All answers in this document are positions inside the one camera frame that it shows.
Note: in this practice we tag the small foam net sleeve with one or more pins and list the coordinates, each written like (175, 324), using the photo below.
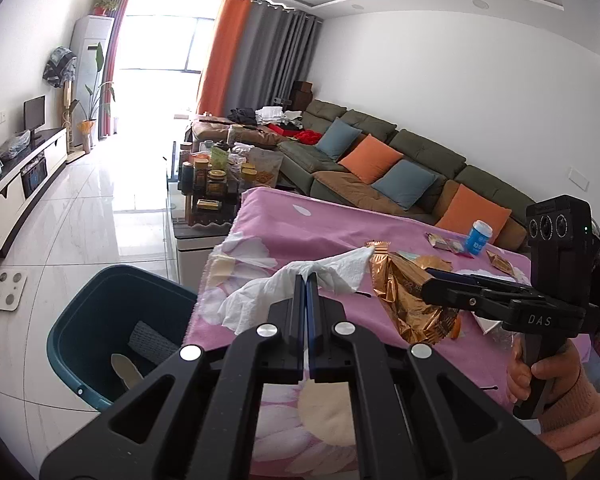
(150, 342)

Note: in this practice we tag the flat gold foil wrapper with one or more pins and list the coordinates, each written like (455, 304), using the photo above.
(432, 262)

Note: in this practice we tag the grey curtain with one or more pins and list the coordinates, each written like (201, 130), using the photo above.
(280, 60)

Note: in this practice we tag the clear plastic bag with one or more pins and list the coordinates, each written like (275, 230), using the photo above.
(14, 146)

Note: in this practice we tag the orange cushion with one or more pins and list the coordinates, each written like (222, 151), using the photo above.
(370, 159)
(472, 215)

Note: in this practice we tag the white clothes pile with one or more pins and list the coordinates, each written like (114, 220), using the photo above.
(277, 115)

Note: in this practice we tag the small gold foil wrapper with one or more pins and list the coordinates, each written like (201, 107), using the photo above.
(501, 261)

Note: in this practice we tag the white paper tissue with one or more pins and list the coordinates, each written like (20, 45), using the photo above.
(260, 295)

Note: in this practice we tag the white bathroom scale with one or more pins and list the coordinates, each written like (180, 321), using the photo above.
(6, 289)

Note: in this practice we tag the brown boxes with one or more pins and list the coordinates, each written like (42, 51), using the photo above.
(301, 94)

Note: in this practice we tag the olive green sofa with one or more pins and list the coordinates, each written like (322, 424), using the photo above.
(430, 152)

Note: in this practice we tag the white wall socket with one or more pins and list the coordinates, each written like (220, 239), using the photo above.
(578, 177)

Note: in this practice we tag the white television cabinet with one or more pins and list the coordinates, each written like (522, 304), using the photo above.
(10, 185)

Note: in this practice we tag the clear snack bag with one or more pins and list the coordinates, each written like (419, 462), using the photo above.
(266, 169)

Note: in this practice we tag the black clothes pile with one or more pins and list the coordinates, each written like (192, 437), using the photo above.
(240, 116)

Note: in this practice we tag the blue cushion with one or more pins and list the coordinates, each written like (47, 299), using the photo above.
(405, 185)
(337, 137)

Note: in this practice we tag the person's right hand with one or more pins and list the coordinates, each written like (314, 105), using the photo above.
(517, 375)

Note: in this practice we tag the small black television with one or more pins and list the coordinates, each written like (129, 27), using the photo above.
(34, 112)

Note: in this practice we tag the tall potted plant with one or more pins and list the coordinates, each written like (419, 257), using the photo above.
(92, 110)

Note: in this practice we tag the small plant on air conditioner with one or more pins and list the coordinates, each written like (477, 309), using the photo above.
(104, 6)

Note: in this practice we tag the small printed packet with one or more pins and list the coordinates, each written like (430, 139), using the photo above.
(441, 241)

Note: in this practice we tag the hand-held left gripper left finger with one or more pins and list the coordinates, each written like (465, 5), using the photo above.
(298, 312)

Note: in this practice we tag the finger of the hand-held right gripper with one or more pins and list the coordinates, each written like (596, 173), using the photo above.
(480, 278)
(460, 297)

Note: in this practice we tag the teal plastic bin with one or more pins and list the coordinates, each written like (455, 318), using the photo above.
(80, 310)

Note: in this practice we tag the brown throw blanket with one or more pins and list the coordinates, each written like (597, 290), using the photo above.
(220, 132)

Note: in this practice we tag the large gold foil wrapper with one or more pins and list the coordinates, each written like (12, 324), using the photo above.
(405, 305)

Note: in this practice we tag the red cloth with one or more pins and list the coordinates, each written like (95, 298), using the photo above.
(307, 137)

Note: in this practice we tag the beige flat scrap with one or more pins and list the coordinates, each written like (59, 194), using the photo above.
(126, 372)

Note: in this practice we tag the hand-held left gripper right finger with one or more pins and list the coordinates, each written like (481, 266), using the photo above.
(312, 312)

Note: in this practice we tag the group of glass jars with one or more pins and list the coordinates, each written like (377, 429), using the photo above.
(215, 177)

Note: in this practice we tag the green packet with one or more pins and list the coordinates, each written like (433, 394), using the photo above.
(219, 159)

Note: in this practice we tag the pink and white packet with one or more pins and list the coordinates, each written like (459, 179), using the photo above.
(462, 248)

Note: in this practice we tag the orange curtain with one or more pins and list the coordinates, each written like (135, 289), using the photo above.
(220, 60)

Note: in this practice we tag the person's right forearm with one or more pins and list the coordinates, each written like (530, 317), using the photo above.
(585, 410)

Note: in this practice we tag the pink floral blanket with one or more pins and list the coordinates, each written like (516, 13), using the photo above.
(290, 240)

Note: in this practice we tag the striped curtain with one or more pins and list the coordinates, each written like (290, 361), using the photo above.
(114, 50)

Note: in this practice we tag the cloth covered standing fan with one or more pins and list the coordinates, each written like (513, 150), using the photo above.
(60, 67)

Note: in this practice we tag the glass coffee table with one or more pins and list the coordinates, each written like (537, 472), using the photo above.
(190, 230)

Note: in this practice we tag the white standing air conditioner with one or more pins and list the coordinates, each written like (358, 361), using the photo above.
(92, 35)

